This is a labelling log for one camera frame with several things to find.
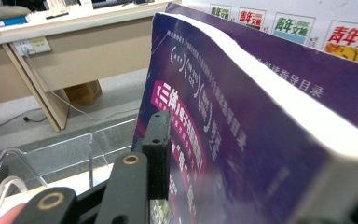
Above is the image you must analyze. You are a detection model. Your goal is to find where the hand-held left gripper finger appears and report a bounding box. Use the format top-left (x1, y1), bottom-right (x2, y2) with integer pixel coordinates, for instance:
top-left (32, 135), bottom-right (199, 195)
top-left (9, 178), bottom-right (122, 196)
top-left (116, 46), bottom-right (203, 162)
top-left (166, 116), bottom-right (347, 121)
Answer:
top-left (141, 110), bottom-right (173, 201)

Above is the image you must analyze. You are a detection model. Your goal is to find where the brown cardboard box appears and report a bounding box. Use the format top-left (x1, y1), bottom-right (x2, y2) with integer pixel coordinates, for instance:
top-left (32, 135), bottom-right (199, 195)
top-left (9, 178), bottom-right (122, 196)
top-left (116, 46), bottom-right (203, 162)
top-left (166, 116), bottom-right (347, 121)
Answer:
top-left (63, 79), bottom-right (103, 106)

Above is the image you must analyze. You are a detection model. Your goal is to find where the white wall socket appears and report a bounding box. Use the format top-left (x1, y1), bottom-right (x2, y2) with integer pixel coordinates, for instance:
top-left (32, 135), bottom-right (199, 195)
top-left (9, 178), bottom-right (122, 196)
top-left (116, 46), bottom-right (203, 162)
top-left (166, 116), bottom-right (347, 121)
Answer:
top-left (13, 36), bottom-right (52, 57)

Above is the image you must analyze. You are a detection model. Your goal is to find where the beige wooden desk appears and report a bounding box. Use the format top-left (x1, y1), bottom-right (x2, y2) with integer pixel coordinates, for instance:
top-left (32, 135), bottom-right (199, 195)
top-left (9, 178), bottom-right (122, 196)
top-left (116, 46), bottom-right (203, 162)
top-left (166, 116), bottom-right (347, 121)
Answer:
top-left (0, 0), bottom-right (183, 133)

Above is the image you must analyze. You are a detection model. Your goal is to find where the purple cover magazine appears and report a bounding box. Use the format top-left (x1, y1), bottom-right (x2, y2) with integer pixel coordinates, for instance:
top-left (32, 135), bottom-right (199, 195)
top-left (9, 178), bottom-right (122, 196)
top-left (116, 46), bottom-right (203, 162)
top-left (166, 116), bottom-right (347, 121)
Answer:
top-left (131, 12), bottom-right (358, 224)
top-left (164, 2), bottom-right (358, 133)

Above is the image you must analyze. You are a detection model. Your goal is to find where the black floor cable with plug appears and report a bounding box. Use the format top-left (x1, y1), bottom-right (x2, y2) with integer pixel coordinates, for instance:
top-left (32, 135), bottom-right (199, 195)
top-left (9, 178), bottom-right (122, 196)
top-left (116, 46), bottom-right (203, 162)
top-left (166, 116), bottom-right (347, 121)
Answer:
top-left (0, 106), bottom-right (48, 134)

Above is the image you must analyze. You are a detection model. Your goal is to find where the blue flat box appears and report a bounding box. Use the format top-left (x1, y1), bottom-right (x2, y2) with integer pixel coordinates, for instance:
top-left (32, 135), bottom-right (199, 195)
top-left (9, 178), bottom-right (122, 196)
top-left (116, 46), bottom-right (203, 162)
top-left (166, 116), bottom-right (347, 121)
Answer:
top-left (0, 16), bottom-right (29, 32)

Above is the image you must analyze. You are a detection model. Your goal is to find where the clear acrylic book rack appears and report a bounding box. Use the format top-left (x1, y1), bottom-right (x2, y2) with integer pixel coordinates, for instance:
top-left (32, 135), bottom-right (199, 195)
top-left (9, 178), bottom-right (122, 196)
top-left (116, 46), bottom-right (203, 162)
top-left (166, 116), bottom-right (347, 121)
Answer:
top-left (0, 118), bottom-right (139, 224)

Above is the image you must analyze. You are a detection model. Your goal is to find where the white floor cable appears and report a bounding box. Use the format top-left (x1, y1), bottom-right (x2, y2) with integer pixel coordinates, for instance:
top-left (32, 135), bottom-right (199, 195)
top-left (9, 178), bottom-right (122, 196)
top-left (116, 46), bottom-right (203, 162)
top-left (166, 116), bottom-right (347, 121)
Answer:
top-left (22, 46), bottom-right (139, 121)

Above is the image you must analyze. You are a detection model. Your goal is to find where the grey green cloth bag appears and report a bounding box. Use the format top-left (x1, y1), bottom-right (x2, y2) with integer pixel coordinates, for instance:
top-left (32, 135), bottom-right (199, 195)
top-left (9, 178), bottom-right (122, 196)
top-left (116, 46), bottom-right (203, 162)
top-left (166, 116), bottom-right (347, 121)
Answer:
top-left (0, 5), bottom-right (32, 22)

